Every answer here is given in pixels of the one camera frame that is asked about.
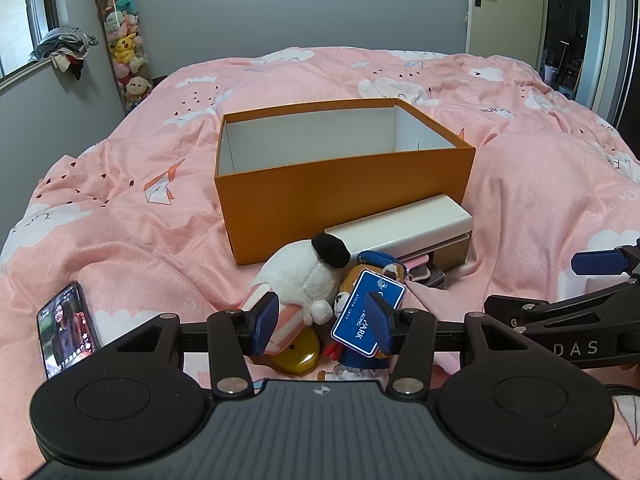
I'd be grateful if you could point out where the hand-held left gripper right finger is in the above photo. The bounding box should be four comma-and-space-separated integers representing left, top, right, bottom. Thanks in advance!
366, 291, 543, 396

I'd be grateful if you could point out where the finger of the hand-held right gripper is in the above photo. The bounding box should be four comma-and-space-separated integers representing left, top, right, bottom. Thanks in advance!
483, 280, 640, 335
571, 241, 640, 278

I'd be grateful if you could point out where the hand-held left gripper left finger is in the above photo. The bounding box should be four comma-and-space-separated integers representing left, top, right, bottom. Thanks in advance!
102, 292, 280, 396

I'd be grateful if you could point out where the yellow round toy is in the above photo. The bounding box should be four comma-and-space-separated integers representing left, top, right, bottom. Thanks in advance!
270, 329, 321, 377

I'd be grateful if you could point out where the white plush dog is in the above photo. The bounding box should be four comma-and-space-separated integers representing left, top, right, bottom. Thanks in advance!
239, 233, 352, 359

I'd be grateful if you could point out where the brown cardboard box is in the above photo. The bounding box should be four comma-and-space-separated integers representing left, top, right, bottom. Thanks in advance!
432, 232, 474, 276

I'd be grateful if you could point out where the long white box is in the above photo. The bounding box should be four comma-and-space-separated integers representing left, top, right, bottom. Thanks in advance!
323, 192, 474, 262

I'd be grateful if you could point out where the orange cardboard box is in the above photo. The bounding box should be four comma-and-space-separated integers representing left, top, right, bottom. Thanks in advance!
214, 97, 476, 265

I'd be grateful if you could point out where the pink cloud-print blanket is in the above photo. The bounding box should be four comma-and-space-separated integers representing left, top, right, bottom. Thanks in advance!
0, 47, 640, 463

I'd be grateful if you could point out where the smartphone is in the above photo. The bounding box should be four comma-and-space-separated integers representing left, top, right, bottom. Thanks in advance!
36, 281, 102, 380

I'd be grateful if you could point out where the cream door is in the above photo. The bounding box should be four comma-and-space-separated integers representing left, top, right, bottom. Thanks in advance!
464, 0, 551, 72

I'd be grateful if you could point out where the clear tube of plush toys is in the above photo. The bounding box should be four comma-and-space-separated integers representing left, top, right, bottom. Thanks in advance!
96, 0, 154, 112

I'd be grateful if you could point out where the pile of clothes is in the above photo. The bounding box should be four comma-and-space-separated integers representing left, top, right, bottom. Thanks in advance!
27, 26, 99, 82

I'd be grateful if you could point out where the window frame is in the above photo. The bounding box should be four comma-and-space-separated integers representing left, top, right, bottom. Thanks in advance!
0, 0, 60, 92

